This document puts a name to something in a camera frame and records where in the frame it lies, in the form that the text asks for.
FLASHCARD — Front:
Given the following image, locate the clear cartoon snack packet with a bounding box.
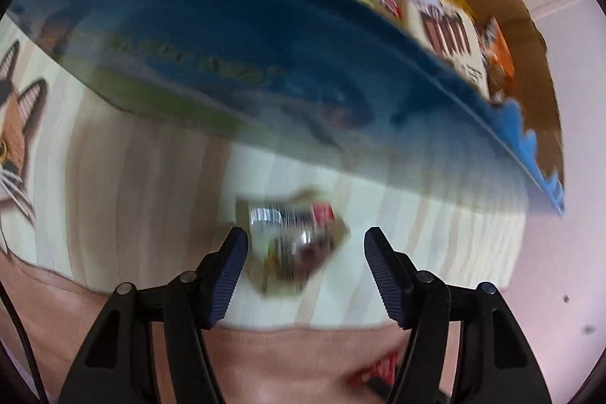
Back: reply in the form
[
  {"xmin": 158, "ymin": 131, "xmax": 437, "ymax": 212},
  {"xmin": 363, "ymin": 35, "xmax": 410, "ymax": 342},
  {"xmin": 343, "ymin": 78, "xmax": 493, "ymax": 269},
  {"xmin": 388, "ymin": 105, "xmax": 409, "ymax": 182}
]
[{"xmin": 235, "ymin": 189, "xmax": 349, "ymax": 297}]

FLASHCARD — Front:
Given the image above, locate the small red candy packet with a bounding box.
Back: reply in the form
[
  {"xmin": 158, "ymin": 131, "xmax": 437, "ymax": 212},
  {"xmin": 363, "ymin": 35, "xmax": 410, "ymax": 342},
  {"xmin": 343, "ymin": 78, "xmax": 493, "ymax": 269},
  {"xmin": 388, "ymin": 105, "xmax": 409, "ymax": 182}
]
[{"xmin": 348, "ymin": 352, "xmax": 400, "ymax": 388}]

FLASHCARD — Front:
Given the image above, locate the white striped cat blanket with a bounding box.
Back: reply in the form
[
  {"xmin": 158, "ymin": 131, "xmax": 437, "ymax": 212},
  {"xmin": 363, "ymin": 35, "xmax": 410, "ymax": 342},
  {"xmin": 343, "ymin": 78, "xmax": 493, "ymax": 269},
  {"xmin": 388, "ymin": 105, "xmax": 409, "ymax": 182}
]
[{"xmin": 1, "ymin": 19, "xmax": 528, "ymax": 330}]

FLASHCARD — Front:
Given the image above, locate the orange snack bag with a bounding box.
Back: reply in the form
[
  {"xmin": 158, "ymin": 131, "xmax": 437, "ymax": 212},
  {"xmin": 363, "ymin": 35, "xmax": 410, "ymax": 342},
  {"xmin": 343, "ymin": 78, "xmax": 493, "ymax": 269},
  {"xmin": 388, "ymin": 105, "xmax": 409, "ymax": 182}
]
[{"xmin": 479, "ymin": 16, "xmax": 515, "ymax": 101}]

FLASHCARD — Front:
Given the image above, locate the white chocolate wafer packet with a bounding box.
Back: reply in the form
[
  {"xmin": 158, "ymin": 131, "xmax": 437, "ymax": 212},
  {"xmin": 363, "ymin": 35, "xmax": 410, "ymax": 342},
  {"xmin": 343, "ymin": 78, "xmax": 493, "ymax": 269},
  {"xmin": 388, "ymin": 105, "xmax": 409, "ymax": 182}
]
[{"xmin": 394, "ymin": 0, "xmax": 490, "ymax": 100}]

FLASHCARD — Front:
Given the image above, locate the brown cardboard box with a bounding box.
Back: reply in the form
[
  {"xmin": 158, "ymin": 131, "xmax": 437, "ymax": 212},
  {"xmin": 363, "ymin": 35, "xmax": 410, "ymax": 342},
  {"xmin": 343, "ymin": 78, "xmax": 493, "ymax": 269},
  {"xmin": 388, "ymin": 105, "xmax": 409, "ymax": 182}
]
[{"xmin": 7, "ymin": 0, "xmax": 565, "ymax": 212}]

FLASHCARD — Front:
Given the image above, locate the black cable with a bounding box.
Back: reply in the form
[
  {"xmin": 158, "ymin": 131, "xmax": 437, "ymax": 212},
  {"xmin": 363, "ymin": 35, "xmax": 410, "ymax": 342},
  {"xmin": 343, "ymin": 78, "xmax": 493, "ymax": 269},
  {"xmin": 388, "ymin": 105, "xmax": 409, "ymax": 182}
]
[{"xmin": 0, "ymin": 280, "xmax": 52, "ymax": 404}]

